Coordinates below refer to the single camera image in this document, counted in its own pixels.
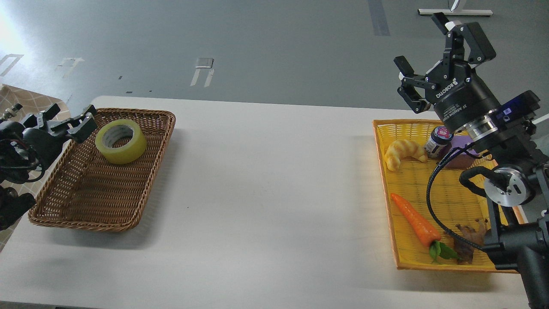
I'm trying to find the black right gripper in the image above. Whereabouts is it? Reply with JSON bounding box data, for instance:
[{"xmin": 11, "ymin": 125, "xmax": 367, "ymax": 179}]
[{"xmin": 394, "ymin": 12, "xmax": 501, "ymax": 131}]

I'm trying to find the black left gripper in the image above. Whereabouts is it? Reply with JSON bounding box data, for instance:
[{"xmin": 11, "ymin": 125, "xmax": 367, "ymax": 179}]
[{"xmin": 22, "ymin": 104, "xmax": 97, "ymax": 170}]

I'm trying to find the yellow tape roll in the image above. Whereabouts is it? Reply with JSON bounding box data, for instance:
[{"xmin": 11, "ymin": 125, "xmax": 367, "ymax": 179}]
[{"xmin": 95, "ymin": 119, "xmax": 147, "ymax": 165}]

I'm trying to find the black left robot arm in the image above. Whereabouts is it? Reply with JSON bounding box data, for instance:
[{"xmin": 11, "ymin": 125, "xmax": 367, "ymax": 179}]
[{"xmin": 0, "ymin": 103, "xmax": 97, "ymax": 184}]

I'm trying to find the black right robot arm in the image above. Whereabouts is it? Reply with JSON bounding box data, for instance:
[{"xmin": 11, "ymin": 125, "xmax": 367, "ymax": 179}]
[{"xmin": 394, "ymin": 12, "xmax": 548, "ymax": 309}]

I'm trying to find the beige checkered cloth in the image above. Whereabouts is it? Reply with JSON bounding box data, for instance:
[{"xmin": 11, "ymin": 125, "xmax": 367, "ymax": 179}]
[{"xmin": 0, "ymin": 85, "xmax": 70, "ymax": 121}]

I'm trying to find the white stand base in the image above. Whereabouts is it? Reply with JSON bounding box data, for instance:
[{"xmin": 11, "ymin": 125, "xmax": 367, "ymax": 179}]
[{"xmin": 417, "ymin": 0, "xmax": 494, "ymax": 16}]

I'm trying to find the brown wicker basket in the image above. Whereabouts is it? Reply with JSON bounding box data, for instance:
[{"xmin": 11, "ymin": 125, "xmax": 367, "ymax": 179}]
[{"xmin": 28, "ymin": 108, "xmax": 176, "ymax": 232}]

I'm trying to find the small dark jar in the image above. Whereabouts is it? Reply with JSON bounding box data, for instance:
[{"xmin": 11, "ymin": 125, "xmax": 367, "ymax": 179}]
[{"xmin": 424, "ymin": 126, "xmax": 454, "ymax": 159}]

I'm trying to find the purple block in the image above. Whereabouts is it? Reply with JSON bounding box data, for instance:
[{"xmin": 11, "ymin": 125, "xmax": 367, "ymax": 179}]
[{"xmin": 443, "ymin": 135, "xmax": 475, "ymax": 170}]

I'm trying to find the toy croissant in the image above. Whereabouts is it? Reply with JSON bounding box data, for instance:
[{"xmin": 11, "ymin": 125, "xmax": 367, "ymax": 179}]
[{"xmin": 383, "ymin": 139, "xmax": 428, "ymax": 172}]

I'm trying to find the white caster leg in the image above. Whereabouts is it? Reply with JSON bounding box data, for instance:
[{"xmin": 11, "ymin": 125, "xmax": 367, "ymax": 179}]
[{"xmin": 531, "ymin": 113, "xmax": 549, "ymax": 125}]

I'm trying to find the yellow plastic basket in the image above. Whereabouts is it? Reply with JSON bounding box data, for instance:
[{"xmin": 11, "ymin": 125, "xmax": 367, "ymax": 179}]
[{"xmin": 372, "ymin": 119, "xmax": 526, "ymax": 274}]

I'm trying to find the orange toy carrot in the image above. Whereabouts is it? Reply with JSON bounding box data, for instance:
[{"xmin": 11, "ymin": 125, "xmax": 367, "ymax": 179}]
[{"xmin": 390, "ymin": 193, "xmax": 459, "ymax": 263}]

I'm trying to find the brown toy animal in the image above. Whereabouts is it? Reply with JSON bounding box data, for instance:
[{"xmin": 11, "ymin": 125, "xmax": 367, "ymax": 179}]
[{"xmin": 453, "ymin": 219, "xmax": 488, "ymax": 265}]

